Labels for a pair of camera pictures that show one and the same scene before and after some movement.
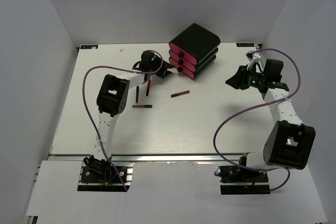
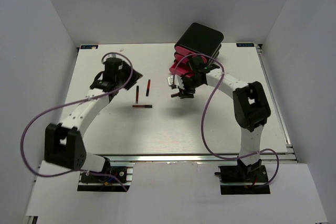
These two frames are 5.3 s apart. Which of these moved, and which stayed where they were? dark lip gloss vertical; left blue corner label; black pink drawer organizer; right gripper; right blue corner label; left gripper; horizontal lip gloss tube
Moved: right gripper; black pink drawer organizer; left gripper
Stayed: left blue corner label; horizontal lip gloss tube; right blue corner label; dark lip gloss vertical
